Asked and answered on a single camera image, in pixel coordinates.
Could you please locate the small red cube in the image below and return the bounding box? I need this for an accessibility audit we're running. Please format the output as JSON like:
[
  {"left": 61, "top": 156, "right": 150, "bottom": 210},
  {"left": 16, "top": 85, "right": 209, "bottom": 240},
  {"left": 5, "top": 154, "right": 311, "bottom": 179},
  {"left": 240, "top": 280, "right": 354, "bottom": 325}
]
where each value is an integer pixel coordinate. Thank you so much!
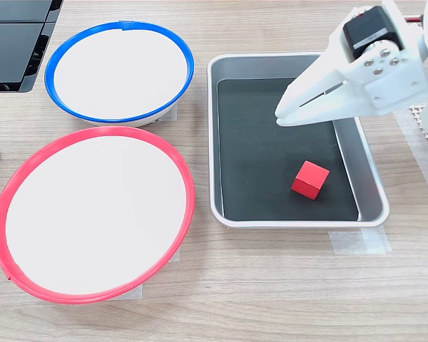
[{"left": 290, "top": 160, "right": 331, "bottom": 201}]

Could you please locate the steel tray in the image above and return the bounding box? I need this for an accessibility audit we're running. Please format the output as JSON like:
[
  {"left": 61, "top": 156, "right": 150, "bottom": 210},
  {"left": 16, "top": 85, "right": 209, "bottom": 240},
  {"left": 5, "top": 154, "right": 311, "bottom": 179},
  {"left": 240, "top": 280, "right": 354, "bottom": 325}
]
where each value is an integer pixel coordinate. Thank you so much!
[{"left": 206, "top": 53, "right": 391, "bottom": 229}]

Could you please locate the black tray mat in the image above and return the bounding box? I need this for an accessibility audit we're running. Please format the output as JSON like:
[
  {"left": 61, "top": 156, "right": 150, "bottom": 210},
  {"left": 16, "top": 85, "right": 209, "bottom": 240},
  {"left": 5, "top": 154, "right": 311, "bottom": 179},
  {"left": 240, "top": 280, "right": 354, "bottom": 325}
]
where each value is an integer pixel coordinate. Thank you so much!
[{"left": 216, "top": 78, "right": 360, "bottom": 222}]

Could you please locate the clear tape strip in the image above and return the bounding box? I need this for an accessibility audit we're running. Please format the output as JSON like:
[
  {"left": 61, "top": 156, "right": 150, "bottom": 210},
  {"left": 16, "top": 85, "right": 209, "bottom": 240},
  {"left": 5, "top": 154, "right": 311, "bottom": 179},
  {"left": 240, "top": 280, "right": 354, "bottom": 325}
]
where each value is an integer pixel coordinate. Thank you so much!
[{"left": 327, "top": 227, "right": 392, "bottom": 256}]

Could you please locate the white plate blue rim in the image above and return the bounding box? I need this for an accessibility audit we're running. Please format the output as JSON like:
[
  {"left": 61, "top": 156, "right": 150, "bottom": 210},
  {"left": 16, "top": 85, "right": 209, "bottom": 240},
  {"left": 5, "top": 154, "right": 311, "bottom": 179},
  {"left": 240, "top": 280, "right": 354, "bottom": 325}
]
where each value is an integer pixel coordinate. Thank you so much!
[{"left": 44, "top": 20, "right": 195, "bottom": 128}]

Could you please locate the white plate red rim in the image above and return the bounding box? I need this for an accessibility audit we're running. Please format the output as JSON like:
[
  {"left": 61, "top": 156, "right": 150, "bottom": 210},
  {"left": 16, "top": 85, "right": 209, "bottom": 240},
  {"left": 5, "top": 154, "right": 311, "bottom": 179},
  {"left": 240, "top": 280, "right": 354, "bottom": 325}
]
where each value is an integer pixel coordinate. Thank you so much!
[{"left": 0, "top": 125, "right": 196, "bottom": 305}]

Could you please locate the black glossy device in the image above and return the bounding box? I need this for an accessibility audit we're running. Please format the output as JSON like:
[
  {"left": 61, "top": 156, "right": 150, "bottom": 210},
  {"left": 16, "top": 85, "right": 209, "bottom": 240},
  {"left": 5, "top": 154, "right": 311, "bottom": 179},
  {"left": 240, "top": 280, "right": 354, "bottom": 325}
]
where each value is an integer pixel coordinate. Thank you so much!
[{"left": 0, "top": 0, "right": 65, "bottom": 94}]

